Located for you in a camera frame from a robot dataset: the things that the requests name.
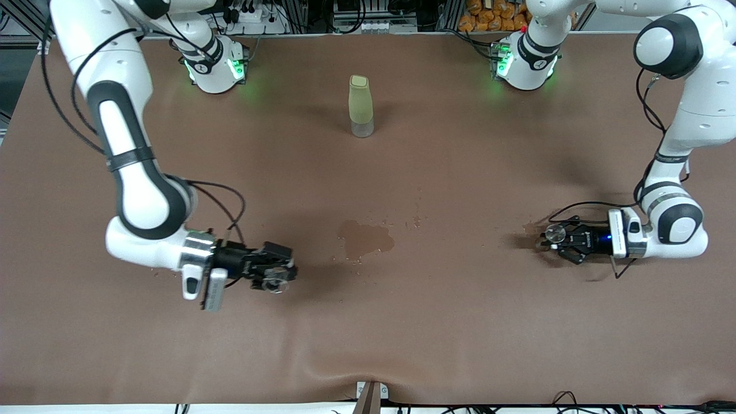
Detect metal table edge bracket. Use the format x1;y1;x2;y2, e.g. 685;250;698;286
356;381;389;414

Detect white power strip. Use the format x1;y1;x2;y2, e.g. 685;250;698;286
221;0;288;26

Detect gripper cable with beige connector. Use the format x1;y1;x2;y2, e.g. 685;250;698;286
609;258;638;281

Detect aluminium frame profile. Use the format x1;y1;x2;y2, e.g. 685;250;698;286
0;0;58;53

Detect large liquid puddle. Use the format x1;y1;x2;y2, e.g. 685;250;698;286
336;220;396;262

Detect steel double-cone jigger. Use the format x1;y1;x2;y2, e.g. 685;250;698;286
538;224;568;251

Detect black floor cables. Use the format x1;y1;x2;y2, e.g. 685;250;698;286
549;391;736;414

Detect orange bread pile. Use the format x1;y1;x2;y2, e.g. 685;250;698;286
458;0;532;32

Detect green bottle with glass base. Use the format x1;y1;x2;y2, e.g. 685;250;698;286
348;75;375;139

